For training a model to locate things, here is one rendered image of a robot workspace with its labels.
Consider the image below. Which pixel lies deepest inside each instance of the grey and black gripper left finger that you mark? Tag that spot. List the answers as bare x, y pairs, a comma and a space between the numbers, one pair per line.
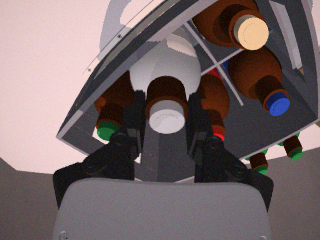
117, 156

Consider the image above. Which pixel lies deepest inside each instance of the brown bottle with beige cap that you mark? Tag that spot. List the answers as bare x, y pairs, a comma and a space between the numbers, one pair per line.
245, 27

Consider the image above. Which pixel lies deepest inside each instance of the brown bottle with blue cap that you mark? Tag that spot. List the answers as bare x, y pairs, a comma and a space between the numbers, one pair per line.
257, 74

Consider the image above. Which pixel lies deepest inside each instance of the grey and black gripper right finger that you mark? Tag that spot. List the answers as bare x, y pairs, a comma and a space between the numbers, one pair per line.
213, 162

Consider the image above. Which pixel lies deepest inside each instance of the brown bottle with green cap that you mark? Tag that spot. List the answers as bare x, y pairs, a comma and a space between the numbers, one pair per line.
110, 106

